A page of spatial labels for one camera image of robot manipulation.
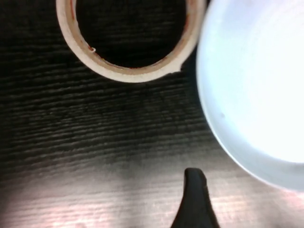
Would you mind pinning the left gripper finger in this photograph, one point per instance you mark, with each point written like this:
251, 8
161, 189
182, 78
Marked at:
196, 204

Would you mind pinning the light blue round plate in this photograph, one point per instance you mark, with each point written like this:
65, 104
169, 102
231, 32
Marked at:
256, 95

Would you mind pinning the white double-sided tape roll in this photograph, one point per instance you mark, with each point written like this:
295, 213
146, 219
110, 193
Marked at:
133, 77

